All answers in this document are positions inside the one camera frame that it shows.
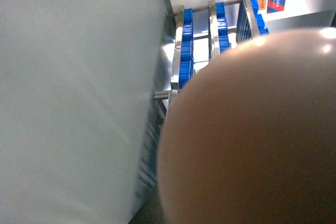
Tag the steel roller shelf rack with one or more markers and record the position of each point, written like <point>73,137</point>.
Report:
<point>220,37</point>

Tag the blue bin on shelf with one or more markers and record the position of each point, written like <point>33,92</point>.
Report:
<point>187,46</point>

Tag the beige plastic dustpan tray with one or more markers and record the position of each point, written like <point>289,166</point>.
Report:
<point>251,137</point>

